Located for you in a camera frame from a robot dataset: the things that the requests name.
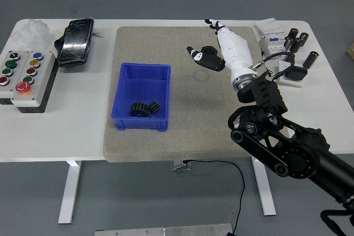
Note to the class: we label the black plug adapter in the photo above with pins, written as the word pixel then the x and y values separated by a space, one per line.
pixel 298 73

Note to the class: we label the grey-brown felt mat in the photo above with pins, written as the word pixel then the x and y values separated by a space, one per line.
pixel 193 125

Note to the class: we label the grey emergency-stop button box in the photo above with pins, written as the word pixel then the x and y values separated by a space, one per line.
pixel 41 81

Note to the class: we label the large black gear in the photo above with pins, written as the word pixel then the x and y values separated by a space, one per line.
pixel 138 109

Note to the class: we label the blue plastic bin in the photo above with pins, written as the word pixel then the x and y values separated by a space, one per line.
pixel 143 86

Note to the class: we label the grey selector-switch button box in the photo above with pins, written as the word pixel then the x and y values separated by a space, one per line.
pixel 8 86

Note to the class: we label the small black gear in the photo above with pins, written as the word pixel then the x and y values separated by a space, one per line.
pixel 154 107

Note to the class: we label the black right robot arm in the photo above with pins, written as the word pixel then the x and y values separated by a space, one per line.
pixel 276 147

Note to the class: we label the crumpled white plastic bag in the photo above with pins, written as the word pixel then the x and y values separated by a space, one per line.
pixel 33 32

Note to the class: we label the white circuit breaker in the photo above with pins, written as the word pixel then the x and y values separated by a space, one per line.
pixel 272 42

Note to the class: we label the brown cardboard box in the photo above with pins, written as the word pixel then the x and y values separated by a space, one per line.
pixel 351 50

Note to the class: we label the silver metal plate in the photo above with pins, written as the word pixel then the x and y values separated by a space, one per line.
pixel 163 231

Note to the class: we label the large black hex nut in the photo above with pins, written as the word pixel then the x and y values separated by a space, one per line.
pixel 210 49

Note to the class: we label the silver table frame bracket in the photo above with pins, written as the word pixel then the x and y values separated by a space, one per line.
pixel 180 165

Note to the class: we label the white table leg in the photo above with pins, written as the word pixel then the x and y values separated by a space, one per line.
pixel 265 191
pixel 69 191

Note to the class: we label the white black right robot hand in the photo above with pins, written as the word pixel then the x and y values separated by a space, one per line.
pixel 235 51

